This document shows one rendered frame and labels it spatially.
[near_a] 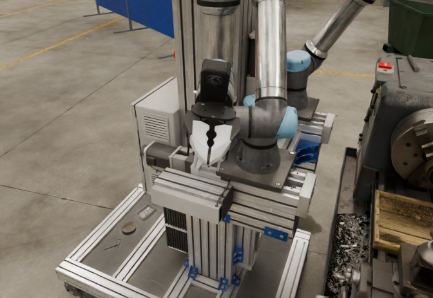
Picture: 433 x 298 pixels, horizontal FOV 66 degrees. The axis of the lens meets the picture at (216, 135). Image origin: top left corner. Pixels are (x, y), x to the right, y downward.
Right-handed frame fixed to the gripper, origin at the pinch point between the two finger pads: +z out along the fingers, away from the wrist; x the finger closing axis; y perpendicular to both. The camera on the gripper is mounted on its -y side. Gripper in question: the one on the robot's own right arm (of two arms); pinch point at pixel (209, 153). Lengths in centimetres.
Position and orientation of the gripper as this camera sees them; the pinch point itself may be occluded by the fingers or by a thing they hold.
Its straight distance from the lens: 47.0
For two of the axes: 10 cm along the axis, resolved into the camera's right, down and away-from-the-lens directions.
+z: -0.4, 5.4, -8.4
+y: -1.4, 8.3, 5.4
